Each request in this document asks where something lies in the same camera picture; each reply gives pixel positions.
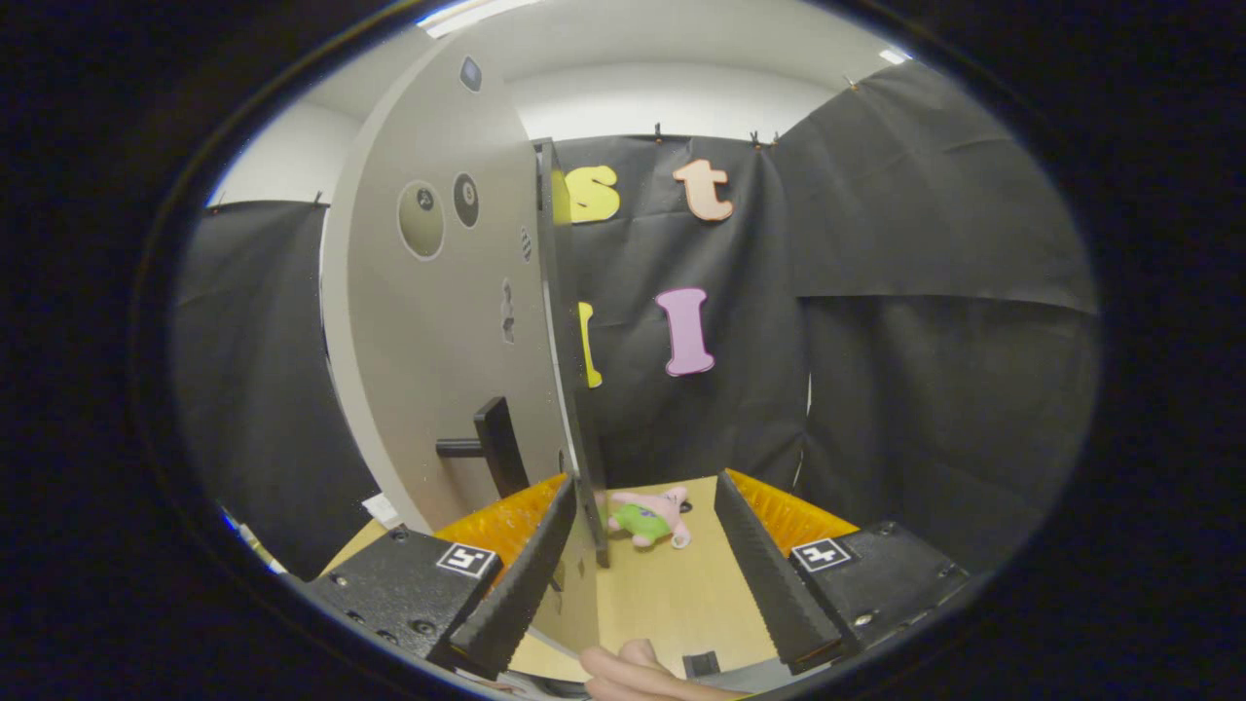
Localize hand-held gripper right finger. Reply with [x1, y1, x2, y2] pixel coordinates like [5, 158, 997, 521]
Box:
[714, 469, 972, 675]

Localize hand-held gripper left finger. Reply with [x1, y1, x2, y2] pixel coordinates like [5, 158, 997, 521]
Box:
[310, 474, 577, 681]

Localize grey shoe cabinet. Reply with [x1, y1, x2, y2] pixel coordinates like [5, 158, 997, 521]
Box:
[533, 138, 612, 569]

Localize pink and green plush toy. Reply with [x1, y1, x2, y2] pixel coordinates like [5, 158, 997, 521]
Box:
[607, 487, 694, 550]

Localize black backdrop cloth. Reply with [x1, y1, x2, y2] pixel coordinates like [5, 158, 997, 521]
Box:
[173, 60, 1101, 575]

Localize long ceiling light panel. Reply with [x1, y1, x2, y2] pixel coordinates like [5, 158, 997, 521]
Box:
[419, 0, 541, 38]

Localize black door handle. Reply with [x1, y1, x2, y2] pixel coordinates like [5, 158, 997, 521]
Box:
[435, 396, 531, 499]

